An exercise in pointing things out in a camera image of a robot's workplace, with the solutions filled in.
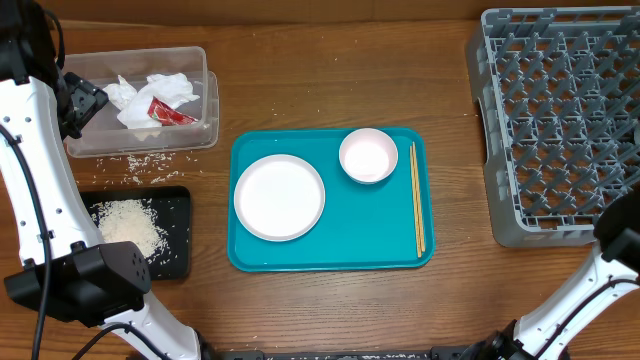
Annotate teal serving tray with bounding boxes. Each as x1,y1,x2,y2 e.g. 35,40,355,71
227,127,436,272

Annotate wooden chopstick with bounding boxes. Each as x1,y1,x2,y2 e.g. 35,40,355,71
413,142,426,256
409,143,423,258

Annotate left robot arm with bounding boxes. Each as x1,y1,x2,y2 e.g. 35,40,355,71
1,0,214,359

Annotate grey dishwasher rack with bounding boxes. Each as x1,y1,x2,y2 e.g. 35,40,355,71
466,6,639,247

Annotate pink saucer plate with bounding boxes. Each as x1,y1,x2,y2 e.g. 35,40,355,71
339,128,399,184

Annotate white napkin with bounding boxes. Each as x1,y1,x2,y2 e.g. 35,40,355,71
103,73,200,129

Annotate large white plate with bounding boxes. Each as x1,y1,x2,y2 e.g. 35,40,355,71
233,154,326,242

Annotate red sauce packet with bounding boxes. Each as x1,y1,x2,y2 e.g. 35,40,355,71
147,97,196,126

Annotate pile of white rice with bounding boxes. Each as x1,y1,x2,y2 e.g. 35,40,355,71
89,199,169,262

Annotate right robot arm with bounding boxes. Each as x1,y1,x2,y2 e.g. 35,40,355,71
461,191,639,360

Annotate scattered rice grains on table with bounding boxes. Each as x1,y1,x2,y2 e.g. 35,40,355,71
91,151,203,189

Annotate clear plastic waste bin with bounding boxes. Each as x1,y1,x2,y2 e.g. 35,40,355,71
65,46,220,158

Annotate black rectangular tray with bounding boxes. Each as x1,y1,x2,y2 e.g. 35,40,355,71
81,186,192,280

